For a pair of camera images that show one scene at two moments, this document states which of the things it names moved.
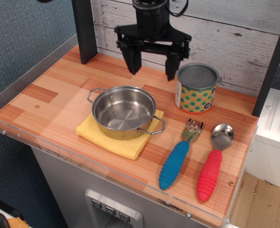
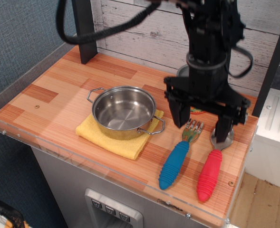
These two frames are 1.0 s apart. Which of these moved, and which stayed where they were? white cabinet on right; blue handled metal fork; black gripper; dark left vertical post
Moved: black gripper
Stayed: dark left vertical post; blue handled metal fork; white cabinet on right
